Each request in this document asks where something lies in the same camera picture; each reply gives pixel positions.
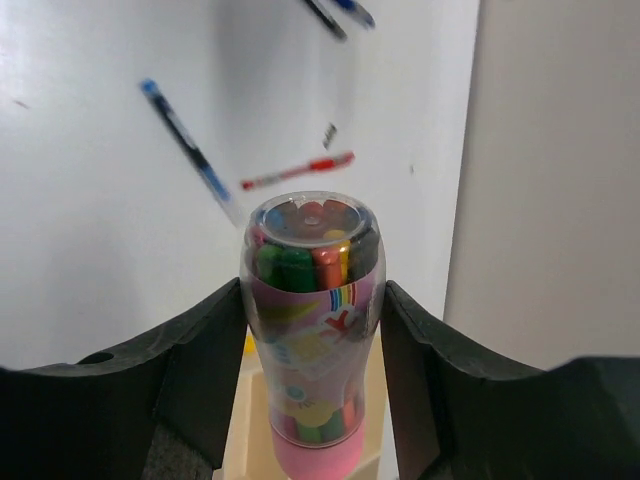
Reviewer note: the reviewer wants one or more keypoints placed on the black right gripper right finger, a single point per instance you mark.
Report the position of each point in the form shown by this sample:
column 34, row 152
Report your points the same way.
column 462, row 411

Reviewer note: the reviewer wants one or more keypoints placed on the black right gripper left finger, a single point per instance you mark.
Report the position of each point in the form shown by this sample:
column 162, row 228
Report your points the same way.
column 157, row 406

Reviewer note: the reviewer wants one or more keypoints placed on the pink capped marker bottle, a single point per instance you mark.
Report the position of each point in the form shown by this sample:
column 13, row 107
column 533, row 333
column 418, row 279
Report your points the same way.
column 312, row 276

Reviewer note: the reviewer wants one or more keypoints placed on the blue capped gel pen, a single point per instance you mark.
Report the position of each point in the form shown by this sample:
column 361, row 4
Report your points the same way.
column 357, row 12

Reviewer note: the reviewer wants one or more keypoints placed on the black gel pen clear cap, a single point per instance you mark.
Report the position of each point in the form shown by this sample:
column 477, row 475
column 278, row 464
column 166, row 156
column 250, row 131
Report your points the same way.
column 326, row 19

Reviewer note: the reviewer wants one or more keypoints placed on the wooden compartment tray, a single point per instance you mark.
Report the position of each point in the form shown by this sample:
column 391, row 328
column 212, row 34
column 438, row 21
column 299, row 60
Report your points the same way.
column 249, row 450

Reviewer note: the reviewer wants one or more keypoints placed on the yellow tray knob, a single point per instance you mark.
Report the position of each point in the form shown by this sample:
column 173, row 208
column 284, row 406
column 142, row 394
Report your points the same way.
column 249, row 345

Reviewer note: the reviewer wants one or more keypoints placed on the blue refill pen clear cap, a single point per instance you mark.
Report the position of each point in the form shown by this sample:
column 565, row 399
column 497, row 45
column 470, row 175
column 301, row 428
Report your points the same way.
column 164, row 110

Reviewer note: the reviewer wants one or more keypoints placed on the red gel pen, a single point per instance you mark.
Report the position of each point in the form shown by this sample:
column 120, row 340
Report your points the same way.
column 321, row 164

